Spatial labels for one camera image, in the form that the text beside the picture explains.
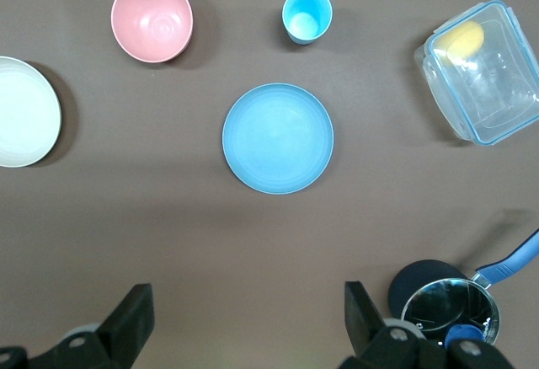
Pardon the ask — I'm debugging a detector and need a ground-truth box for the beige shallow plate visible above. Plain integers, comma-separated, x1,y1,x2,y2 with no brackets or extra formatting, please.
0,56,63,168

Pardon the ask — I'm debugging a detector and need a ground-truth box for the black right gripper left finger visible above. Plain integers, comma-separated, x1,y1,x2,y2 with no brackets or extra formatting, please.
24,283,155,369

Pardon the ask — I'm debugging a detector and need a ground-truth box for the blue shallow plate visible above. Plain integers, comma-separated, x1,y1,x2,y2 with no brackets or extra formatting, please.
221,83,335,195

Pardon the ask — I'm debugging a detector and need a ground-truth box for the pink bowl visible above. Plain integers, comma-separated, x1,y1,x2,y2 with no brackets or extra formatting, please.
110,0,195,64

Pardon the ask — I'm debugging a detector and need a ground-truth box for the yellow lemon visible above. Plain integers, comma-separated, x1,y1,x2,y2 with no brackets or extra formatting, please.
437,21,485,65

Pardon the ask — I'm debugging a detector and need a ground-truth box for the black saucepan blue handle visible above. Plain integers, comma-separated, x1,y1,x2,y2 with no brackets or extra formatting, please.
387,228,539,347

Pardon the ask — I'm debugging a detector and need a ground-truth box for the black round object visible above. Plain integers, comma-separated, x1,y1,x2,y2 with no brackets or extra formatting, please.
399,278,503,347

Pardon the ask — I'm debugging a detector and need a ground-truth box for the clear container blue rim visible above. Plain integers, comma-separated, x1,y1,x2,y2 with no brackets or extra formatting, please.
413,0,539,147

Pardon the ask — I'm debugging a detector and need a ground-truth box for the blue cup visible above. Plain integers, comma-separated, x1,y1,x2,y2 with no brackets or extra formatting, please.
281,0,334,45

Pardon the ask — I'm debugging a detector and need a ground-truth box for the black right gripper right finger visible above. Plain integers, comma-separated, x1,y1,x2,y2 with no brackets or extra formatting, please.
340,280,447,369

